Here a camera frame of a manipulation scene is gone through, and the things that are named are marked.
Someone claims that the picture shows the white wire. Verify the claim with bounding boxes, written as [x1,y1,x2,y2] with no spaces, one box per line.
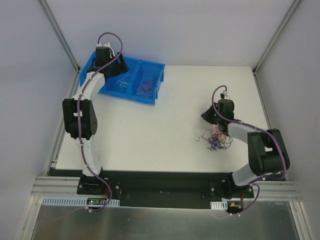
[113,74,132,89]

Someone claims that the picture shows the red wire bundle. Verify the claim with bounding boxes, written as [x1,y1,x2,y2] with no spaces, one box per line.
[194,101,235,152]

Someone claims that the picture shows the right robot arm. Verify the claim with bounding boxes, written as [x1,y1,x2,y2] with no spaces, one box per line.
[200,99,290,199]

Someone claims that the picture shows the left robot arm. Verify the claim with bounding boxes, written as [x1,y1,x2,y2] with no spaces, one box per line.
[62,43,129,195]

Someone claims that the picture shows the blue compartment bin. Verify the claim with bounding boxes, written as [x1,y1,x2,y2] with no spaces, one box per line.
[79,50,166,106]

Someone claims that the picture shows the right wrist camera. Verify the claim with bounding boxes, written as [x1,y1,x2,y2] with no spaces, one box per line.
[220,90,231,100]

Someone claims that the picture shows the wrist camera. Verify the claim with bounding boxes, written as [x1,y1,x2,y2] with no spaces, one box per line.
[220,90,231,100]
[95,42,116,59]

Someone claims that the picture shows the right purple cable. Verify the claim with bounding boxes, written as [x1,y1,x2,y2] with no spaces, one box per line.
[211,85,288,221]

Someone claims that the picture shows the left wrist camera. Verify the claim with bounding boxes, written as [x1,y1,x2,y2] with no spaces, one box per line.
[95,42,116,59]

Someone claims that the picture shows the red wires in bin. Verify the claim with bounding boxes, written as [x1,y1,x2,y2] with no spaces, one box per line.
[136,71,159,99]

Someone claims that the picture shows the right aluminium frame post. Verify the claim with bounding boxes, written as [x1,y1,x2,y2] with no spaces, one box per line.
[252,0,303,76]

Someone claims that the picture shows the aluminium frame post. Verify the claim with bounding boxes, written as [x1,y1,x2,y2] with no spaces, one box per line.
[37,0,81,73]
[252,0,303,76]

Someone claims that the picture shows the right white cable duct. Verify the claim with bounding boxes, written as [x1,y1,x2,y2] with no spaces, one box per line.
[210,200,228,211]

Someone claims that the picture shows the white cable duct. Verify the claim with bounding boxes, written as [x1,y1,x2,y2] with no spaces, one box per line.
[42,196,120,208]
[210,200,228,211]

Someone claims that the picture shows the left aluminium frame post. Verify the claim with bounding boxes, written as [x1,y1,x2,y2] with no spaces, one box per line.
[37,0,81,73]

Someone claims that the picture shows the aluminium front rail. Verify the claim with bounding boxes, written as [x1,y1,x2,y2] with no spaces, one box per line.
[31,176,302,202]

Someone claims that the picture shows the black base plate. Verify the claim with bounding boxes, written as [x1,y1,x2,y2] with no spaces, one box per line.
[48,169,254,209]

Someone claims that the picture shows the left white cable duct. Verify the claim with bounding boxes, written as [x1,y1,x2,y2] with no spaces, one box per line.
[42,196,120,208]

